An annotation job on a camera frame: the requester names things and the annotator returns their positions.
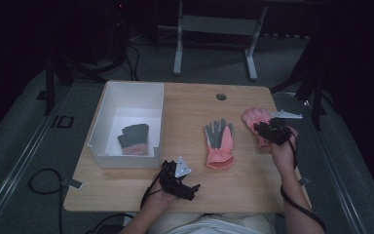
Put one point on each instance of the white metal desk frame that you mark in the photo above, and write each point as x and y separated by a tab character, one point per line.
219	24

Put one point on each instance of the pink winter glove red print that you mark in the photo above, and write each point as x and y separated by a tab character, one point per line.
251	117

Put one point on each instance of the metal floor rail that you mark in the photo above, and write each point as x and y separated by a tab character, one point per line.
331	182
19	162

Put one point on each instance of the pink winter glove grey palm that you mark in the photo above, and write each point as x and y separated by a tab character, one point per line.
219	146

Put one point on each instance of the person's right hand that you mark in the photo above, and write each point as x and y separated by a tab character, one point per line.
284	154

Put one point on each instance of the grey metal table clip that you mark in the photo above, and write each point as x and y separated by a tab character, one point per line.
73	183
304	181

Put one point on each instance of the white storage box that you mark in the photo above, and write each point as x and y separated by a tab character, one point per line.
128	97

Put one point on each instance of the black tripod stand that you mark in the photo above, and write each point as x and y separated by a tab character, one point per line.
313	87
53	74

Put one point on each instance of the person's light trousers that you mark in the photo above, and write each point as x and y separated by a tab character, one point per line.
214	226

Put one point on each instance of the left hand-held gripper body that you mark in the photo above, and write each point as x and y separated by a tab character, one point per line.
173	182

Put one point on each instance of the grey knit glove pink cuff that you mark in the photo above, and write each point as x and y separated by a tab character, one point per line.
133	139
144	126

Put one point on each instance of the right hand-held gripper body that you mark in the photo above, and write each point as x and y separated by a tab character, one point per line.
277	131

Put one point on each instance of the person's left hand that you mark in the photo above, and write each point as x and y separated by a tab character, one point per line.
157	196

